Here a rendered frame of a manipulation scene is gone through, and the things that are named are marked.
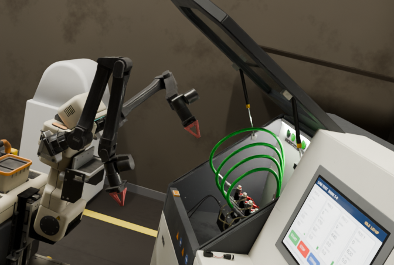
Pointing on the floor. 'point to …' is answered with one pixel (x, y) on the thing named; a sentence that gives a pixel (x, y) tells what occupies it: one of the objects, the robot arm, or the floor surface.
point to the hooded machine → (27, 143)
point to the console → (363, 185)
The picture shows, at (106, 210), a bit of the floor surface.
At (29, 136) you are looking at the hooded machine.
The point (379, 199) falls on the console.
